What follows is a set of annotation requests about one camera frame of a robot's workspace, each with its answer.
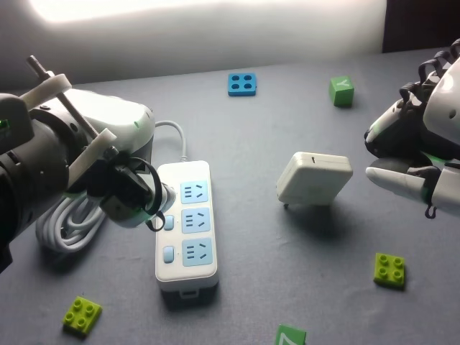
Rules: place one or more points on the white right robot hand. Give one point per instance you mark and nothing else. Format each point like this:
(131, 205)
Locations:
(445, 108)

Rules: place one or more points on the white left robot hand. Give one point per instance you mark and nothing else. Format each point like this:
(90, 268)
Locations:
(133, 122)

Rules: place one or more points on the white power strip blue sockets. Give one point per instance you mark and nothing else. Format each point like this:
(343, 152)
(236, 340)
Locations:
(196, 219)

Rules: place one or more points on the white square power adapter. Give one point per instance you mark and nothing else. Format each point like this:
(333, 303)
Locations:
(312, 179)

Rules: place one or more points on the dark brown board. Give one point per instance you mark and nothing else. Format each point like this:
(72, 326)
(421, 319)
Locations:
(420, 21)

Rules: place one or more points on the green cube letter Y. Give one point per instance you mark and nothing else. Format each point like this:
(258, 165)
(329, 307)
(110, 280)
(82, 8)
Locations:
(341, 97)

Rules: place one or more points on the blue four-hole block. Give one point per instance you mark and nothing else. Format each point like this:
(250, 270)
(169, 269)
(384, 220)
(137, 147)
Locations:
(242, 82)

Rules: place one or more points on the green four-stud toy brick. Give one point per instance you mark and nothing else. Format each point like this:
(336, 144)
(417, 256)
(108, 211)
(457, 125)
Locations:
(81, 318)
(390, 271)

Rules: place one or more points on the grey table cloth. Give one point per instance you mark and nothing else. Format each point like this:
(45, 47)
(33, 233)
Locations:
(287, 251)

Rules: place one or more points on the green cube number 7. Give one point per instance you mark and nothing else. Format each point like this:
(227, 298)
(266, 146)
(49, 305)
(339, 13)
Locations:
(300, 334)

